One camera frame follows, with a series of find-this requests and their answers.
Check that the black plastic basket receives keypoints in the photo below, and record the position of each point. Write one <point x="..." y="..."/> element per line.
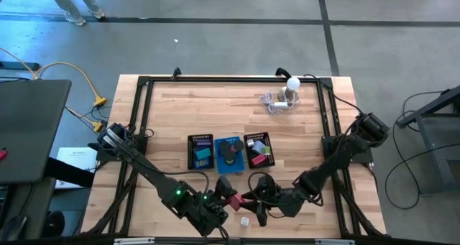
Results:
<point x="271" y="162"/>
<point x="189" y="155"/>

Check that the teal box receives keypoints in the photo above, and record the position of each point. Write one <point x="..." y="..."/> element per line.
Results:
<point x="203" y="153"/>

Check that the black desk bar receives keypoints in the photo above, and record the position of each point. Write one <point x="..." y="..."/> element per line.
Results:
<point x="68" y="171"/>

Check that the black metal table frame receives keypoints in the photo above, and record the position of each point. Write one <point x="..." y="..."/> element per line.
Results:
<point x="233" y="79"/>

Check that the white light bulb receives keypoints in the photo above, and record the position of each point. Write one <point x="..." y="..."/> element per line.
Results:
<point x="293" y="83"/>

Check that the small red object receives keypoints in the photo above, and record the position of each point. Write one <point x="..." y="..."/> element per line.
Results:
<point x="2" y="154"/>

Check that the dark grey side desk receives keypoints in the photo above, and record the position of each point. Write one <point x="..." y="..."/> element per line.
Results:
<point x="28" y="130"/>

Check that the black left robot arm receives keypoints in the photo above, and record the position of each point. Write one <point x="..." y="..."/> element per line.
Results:
<point x="154" y="173"/>

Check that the black clamp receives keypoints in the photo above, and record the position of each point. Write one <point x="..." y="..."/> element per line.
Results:
<point x="282" y="72"/>
<point x="176" y="72"/>

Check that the red multiport USB charger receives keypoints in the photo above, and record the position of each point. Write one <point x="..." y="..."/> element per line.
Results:
<point x="235" y="202"/>

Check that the white paper sheet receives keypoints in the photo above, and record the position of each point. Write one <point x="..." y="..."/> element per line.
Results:
<point x="77" y="158"/>

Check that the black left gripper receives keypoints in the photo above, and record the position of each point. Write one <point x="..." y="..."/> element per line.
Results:
<point x="213" y="212"/>

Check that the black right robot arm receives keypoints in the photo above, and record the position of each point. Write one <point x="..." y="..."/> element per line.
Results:
<point x="323" y="173"/>

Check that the person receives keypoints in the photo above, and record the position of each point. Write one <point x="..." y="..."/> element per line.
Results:
<point x="64" y="0"/>

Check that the black round object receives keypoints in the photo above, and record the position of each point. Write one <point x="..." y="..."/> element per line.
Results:
<point x="54" y="224"/>

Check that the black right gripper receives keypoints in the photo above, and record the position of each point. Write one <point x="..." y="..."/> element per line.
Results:
<point x="269" y="198"/>

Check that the black floor plate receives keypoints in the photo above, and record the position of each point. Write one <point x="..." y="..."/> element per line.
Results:
<point x="18" y="65"/>

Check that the blue plastic basket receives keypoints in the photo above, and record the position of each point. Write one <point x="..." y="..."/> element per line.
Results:
<point x="220" y="167"/>

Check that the silver metal bracket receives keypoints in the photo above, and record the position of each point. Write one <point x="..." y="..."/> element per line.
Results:
<point x="133" y="241"/>
<point x="334" y="242"/>

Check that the grey-blue charger block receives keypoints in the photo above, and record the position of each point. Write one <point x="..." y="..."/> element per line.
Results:
<point x="258" y="147"/>

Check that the black desk frame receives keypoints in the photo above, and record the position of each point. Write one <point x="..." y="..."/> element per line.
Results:
<point x="431" y="105"/>

